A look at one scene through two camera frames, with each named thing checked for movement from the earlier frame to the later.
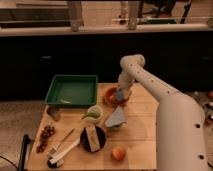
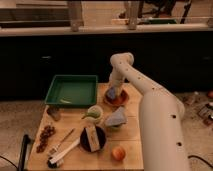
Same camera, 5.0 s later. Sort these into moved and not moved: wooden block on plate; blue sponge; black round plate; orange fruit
Moved: blue sponge
Not moved: black round plate; wooden block on plate; orange fruit
